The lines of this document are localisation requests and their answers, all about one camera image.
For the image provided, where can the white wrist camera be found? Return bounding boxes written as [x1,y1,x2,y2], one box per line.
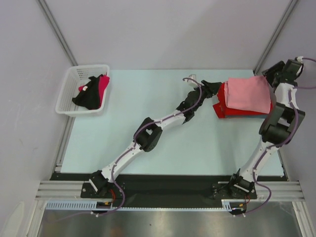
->
[183,74,198,87]
[295,56,304,65]

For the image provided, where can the magenta t shirt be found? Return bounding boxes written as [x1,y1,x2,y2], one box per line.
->
[78,73,111,108]

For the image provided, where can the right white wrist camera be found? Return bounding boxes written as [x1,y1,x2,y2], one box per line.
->
[295,56,304,65]

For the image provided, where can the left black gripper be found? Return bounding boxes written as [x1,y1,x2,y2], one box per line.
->
[191,79,221,112]

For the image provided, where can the white slotted cable duct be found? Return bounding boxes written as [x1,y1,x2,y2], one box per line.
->
[45,200,245,212]

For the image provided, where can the pink t shirt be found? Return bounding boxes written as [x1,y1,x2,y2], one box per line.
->
[224,76,271,114]

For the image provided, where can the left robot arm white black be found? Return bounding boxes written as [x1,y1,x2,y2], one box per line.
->
[89,77,222,198]

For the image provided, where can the aluminium frame post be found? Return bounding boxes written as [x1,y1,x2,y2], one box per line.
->
[253,0,300,75]
[36,0,78,66]

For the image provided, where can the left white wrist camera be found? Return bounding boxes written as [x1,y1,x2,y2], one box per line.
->
[183,74,198,87]

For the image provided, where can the black t shirt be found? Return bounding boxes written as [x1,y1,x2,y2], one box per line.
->
[71,74,106,110]

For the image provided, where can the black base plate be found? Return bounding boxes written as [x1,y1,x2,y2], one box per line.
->
[49,173,288,208]

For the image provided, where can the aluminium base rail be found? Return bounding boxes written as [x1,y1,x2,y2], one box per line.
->
[35,181,305,201]

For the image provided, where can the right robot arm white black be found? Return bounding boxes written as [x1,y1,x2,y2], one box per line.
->
[227,57,305,199]

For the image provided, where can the red folded t shirt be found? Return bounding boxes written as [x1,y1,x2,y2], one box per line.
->
[213,83,268,119]

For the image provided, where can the left aluminium frame post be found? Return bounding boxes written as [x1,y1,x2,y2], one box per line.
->
[36,0,78,66]

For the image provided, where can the right aluminium frame post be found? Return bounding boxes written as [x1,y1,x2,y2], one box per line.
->
[253,0,300,75]

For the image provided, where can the white plastic basket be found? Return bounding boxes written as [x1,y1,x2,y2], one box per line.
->
[55,64,110,117]

